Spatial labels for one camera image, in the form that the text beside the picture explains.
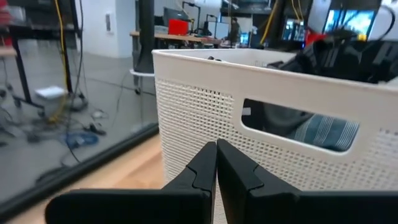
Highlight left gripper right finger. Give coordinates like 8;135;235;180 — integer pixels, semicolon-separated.
216;138;398;224

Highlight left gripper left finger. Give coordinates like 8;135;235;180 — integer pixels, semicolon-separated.
45;141;218;224

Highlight blue striped cloth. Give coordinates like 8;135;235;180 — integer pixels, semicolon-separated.
284;113;361;153

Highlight grey printed garment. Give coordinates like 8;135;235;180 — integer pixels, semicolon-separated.
242;99;313;138

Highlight white perforated plastic basket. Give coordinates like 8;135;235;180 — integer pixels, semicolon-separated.
151;48;398;224

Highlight black garment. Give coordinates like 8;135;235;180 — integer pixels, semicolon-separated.
266;32;398;85

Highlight black power adapter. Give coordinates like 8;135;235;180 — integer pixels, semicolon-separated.
83;122;107;136

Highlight white floor box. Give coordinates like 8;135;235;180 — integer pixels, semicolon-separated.
34;86;68;102

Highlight wooden background table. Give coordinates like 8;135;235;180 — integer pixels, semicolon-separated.
129;30;222;47

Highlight red machine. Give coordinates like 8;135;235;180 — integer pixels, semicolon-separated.
304;28;329;46

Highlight small lit monitor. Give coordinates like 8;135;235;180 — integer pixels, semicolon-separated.
282;17;306;42

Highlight red box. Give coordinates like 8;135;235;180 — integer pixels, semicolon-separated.
168;19;190;36

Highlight black metal cart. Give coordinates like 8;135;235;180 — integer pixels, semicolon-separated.
0;0;90;113

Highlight person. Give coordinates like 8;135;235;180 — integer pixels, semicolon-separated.
229;17;242;46

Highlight yellow pole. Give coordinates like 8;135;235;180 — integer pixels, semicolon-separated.
259;0;279;45

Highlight large lit monitor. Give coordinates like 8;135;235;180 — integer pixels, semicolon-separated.
322;8;377;39

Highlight blue coiled cable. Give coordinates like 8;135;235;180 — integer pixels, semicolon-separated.
63;132;100;149

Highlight yellow hanging cable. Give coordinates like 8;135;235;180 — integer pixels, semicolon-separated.
53;0;68;124

